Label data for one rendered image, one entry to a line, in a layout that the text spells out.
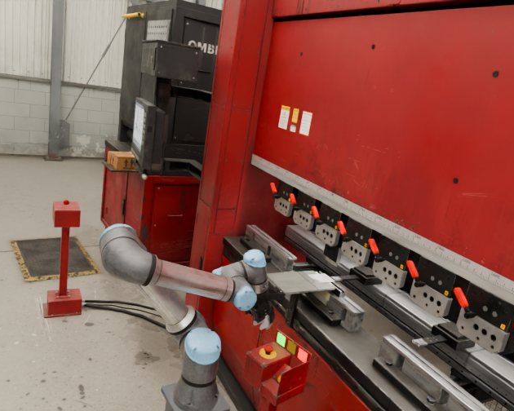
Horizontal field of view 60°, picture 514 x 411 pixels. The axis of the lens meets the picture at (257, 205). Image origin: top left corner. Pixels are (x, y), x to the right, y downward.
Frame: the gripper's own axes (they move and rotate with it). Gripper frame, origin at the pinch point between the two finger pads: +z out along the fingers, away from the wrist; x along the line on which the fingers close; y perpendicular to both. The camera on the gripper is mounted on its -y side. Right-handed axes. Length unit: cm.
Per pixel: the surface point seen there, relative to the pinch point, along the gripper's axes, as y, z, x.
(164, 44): -47, -91, -120
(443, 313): -30, -19, 54
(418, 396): -16, 8, 55
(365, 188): -52, -41, 8
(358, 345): -26.1, 14.1, 23.8
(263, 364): 7.8, 11.8, 4.1
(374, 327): -158, 154, -58
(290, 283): -24.3, -0.2, -11.1
